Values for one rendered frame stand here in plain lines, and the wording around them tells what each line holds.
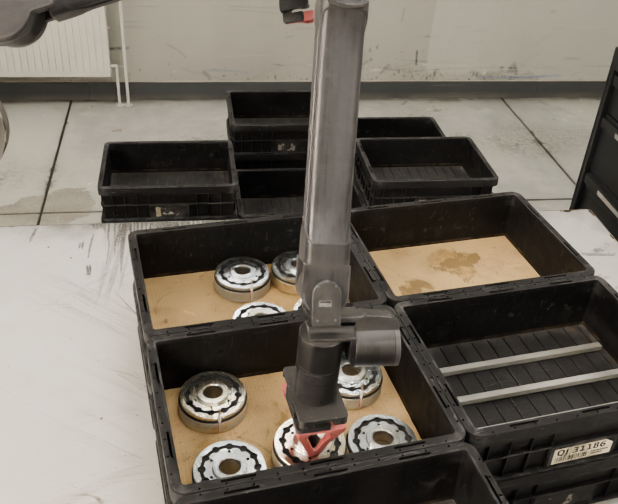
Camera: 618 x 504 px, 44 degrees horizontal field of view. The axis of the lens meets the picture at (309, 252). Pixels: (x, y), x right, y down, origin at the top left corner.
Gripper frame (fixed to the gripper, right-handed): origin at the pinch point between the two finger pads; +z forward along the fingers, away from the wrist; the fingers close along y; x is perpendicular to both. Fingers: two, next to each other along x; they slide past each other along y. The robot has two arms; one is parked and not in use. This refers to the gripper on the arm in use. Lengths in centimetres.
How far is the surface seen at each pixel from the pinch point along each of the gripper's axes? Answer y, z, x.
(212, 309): 37.7, 6.9, 7.9
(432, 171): 139, 41, -82
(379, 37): 310, 57, -123
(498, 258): 44, 6, -52
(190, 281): 46.8, 7.1, 10.7
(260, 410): 11.9, 6.3, 4.3
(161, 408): 5.7, -3.5, 19.6
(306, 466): -7.9, -4.0, 2.7
